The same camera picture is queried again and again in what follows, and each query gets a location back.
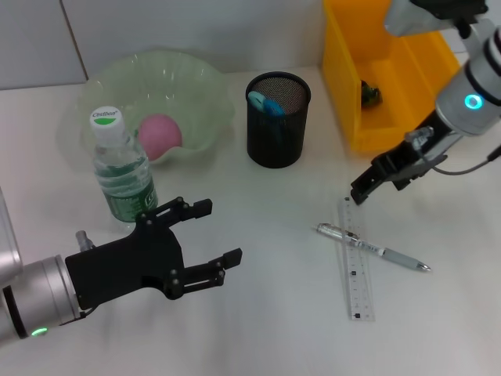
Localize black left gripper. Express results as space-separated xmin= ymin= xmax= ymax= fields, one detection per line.
xmin=64 ymin=197 xmax=243 ymax=309

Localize clear green-label water bottle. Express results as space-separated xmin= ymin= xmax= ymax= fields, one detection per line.
xmin=88 ymin=105 xmax=160 ymax=228

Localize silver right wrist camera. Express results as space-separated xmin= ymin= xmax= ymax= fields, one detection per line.
xmin=383 ymin=0 xmax=490 ymax=38

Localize translucent green fruit plate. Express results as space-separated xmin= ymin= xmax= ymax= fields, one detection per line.
xmin=58 ymin=49 xmax=236 ymax=168

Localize yellow plastic bin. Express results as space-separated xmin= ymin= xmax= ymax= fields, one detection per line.
xmin=322 ymin=0 xmax=463 ymax=154

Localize pink peach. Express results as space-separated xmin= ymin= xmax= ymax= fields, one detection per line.
xmin=139 ymin=113 xmax=184 ymax=161

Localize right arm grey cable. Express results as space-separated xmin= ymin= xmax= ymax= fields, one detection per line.
xmin=406 ymin=127 xmax=501 ymax=176

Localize clear grey ballpoint pen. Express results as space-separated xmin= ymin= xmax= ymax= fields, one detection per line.
xmin=312 ymin=222 xmax=431 ymax=273

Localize blue teal scissors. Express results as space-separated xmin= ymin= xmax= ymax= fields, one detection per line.
xmin=248 ymin=90 xmax=287 ymax=144

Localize green plastic wrapper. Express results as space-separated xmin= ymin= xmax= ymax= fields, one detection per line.
xmin=359 ymin=80 xmax=383 ymax=110

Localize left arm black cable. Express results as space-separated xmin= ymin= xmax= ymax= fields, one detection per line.
xmin=58 ymin=307 xmax=97 ymax=326

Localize transparent plastic ruler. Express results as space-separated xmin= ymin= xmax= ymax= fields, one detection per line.
xmin=338 ymin=197 xmax=376 ymax=322

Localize black mesh pen holder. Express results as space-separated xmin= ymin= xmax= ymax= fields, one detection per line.
xmin=244 ymin=70 xmax=312 ymax=170

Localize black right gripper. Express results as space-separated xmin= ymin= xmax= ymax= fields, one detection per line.
xmin=350 ymin=112 xmax=462 ymax=205

